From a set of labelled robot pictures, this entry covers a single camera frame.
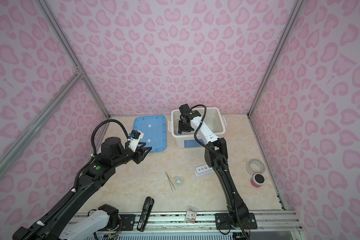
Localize metal tweezers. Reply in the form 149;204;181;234
165;172;176;192

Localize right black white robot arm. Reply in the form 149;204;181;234
178;104;258;238

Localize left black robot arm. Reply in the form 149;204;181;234
12;137;152;240

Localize blue plastic bin lid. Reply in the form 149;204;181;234
133;115;167;152

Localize white plastic storage bin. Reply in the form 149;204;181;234
168;107;227;149

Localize small white ceramic bowl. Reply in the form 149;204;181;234
174;177;183;186

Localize black stapler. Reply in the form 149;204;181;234
137;197;155;232

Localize white test tube rack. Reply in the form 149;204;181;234
195;165;214;178

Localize clear box red label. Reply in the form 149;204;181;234
185;206;198;224

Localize clear round petri dish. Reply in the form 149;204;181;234
246;159;266;176

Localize pink jar black lid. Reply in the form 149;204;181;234
251;173;265;188

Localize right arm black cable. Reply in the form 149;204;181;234
190;104;250;240

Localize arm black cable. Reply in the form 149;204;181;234
90;119;130;157
190;104;250;240

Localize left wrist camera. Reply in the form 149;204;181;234
128;130;144;153

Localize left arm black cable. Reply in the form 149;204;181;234
90;119;130;157

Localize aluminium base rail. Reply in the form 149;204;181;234
43;209;307;240

